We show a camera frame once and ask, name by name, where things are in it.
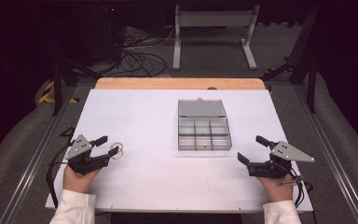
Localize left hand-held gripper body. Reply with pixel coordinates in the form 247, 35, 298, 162
64, 133, 111, 175

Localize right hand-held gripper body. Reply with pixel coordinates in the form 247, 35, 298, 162
247, 141, 315, 179

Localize thin gold hoop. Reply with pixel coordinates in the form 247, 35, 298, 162
109, 142, 125, 161

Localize clear plastic compartment box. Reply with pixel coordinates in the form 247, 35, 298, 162
177, 97, 233, 152

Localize person's left hand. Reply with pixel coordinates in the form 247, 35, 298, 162
62, 164, 101, 194

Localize person's right hand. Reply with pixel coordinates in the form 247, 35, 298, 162
257, 175, 294, 203

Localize white table cover board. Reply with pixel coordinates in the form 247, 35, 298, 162
45, 89, 314, 215

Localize black tripod stand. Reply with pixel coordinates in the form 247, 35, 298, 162
51, 57, 102, 117

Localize yellow black hazard tape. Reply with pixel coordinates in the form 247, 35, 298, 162
37, 79, 80, 105

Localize black angled metal stand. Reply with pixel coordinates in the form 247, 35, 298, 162
260, 5, 320, 115

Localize dark equipment case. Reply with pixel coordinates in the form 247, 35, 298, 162
82, 5, 127, 63

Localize white metal stand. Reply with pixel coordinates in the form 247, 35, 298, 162
172, 5, 261, 71

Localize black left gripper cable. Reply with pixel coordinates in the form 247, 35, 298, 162
45, 141, 76, 209

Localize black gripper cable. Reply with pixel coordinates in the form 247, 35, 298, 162
281, 172, 315, 209
45, 141, 76, 209

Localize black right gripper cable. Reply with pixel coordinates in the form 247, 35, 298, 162
281, 172, 315, 209

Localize aluminium floor rail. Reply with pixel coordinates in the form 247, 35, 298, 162
0, 86, 77, 224
293, 83, 358, 224

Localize tangle of black floor cables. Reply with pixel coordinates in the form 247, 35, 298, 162
115, 26, 175, 77

